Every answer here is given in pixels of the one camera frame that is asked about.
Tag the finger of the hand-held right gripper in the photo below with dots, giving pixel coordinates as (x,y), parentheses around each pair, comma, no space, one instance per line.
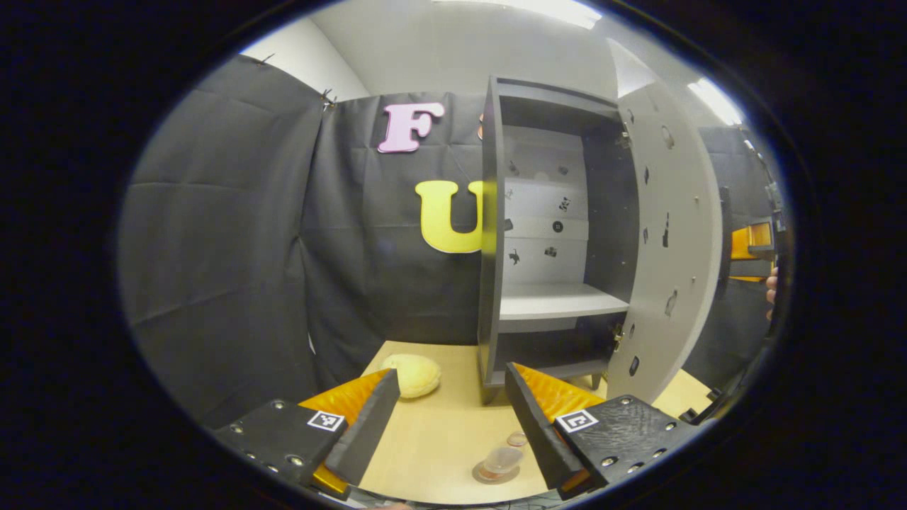
(751,268)

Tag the clear plastic bottle red label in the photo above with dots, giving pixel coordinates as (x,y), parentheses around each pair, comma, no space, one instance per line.
(502,460)

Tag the black backdrop cloth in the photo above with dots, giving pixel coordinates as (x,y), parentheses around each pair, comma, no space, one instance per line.
(234,234)

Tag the brown round coaster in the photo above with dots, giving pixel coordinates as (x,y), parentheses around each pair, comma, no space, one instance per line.
(482,477)

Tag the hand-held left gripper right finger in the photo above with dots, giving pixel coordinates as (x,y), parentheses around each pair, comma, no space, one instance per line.
(535,432)

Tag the yellow bread roll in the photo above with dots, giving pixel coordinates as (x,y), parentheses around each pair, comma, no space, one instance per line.
(418,374)

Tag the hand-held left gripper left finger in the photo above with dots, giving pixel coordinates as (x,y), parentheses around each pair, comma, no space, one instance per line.
(368,432)

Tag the narrow ceiling light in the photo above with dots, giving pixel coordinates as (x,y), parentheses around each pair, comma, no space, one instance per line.
(716,100)

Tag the dark grey cabinet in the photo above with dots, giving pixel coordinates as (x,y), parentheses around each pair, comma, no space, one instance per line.
(490,248)

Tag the white cabinet door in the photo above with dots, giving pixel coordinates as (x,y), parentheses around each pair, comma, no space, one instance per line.
(680,212)

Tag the metal door hinge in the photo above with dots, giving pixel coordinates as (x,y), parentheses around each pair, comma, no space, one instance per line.
(618,338)
(623,139)

